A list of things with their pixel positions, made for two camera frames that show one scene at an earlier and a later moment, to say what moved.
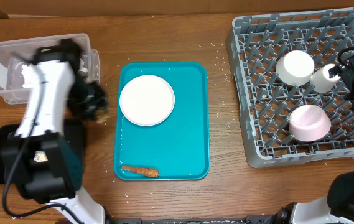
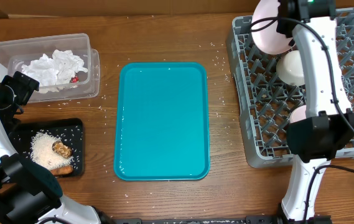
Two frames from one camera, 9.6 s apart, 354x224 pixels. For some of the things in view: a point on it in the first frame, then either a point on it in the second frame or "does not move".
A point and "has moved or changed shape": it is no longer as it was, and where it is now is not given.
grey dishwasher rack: (256, 43) does not move
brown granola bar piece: (101, 119) has moved or changed shape
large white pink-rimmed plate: (147, 100) → (269, 40)
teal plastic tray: (178, 147) does not move
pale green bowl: (295, 68) does not move
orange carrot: (147, 172) has moved or changed shape
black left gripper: (99, 101) → (24, 86)
